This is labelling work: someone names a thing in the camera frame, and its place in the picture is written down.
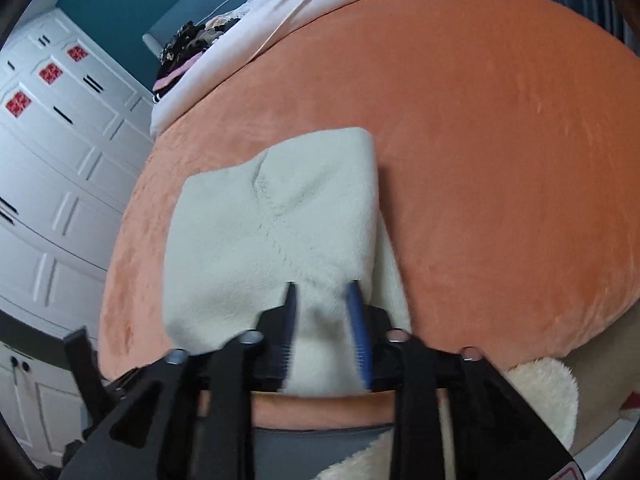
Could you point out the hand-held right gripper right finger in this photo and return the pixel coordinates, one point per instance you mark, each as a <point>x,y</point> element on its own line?
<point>358,330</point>

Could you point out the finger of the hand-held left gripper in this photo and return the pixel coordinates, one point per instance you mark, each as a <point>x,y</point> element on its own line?
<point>80,360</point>

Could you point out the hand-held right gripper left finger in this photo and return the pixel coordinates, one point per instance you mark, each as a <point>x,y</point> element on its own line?
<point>289,330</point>

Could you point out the cream knit cardigan red buttons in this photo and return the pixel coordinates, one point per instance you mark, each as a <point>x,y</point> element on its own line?
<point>240,240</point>

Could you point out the pile of dark clothes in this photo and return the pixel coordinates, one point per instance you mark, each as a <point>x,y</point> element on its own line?
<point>180,55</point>

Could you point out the white cabinet with knobs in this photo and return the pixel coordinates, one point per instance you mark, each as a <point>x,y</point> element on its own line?
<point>30,400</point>

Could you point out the white panelled wardrobe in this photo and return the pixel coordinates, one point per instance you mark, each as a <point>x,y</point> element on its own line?
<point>50,185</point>

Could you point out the cream fluffy rug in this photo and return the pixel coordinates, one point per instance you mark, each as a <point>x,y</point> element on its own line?
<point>540,390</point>

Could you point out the orange plush blanket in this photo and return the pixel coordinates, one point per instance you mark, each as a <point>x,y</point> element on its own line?
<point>500,160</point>

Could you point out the red paper door decoration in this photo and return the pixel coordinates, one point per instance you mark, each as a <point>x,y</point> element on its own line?
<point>50,73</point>
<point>18,104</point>
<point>77,53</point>

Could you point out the white pink duvet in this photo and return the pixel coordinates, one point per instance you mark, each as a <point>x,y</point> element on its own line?
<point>280,15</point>

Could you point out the blue padded headboard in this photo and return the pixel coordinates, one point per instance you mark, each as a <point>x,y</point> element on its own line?
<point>200,7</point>

